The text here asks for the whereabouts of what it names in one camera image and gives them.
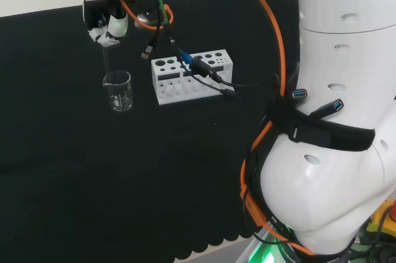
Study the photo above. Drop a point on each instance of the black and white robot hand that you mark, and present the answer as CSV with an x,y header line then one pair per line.
x,y
96,12

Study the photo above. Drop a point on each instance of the white test tube rack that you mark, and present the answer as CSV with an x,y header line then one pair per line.
x,y
167,89

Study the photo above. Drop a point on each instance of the small clear glass beaker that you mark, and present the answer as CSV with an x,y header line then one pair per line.
x,y
121,96

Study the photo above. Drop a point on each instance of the black bench cloth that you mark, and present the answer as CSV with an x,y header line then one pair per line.
x,y
62,151

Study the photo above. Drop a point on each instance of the short black blue-tipped plug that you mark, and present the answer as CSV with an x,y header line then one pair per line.
x,y
299,93

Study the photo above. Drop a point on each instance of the long black blue-tipped plug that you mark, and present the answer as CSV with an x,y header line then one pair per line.
x,y
331,106

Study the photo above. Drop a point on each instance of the yellow stop button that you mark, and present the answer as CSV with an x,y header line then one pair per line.
x,y
382,218

